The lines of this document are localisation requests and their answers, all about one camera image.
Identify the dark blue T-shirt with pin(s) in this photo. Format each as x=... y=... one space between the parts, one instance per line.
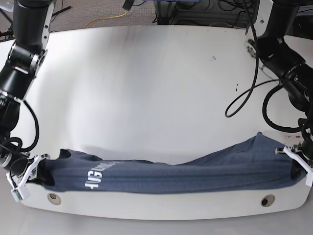
x=250 y=165

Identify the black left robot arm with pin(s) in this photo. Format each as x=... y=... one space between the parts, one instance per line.
x=272 y=19

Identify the left table cable grommet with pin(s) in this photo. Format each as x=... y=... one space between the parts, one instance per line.
x=54 y=198

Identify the metal equipment frame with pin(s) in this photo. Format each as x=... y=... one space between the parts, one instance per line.
x=170 y=12

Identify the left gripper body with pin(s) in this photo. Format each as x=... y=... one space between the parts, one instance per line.
x=296 y=153

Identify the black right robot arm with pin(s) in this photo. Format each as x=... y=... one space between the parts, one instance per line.
x=31 y=21

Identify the clear plastic storage box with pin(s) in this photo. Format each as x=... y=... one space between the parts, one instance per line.
x=7 y=5

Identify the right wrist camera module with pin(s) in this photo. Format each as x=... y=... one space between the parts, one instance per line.
x=20 y=193

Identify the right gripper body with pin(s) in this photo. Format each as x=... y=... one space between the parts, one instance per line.
x=17 y=165

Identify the table cable grommet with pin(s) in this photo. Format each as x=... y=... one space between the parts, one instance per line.
x=54 y=198
x=268 y=200

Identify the right table cable grommet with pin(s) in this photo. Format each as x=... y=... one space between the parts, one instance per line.
x=268 y=200

